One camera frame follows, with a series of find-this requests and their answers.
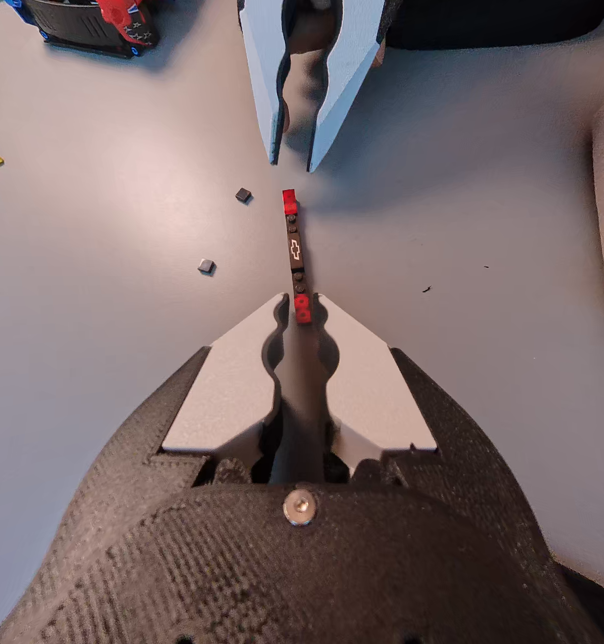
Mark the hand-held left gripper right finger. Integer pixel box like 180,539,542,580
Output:
314,293,438,476

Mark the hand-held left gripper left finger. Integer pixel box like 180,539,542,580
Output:
162,293,289,476

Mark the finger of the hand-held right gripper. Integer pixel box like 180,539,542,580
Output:
306,0,386,173
238,0,299,166

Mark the black lego plate white emblem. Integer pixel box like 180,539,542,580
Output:
282,189,314,325

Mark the lego race car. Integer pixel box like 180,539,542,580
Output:
5,0,162,59

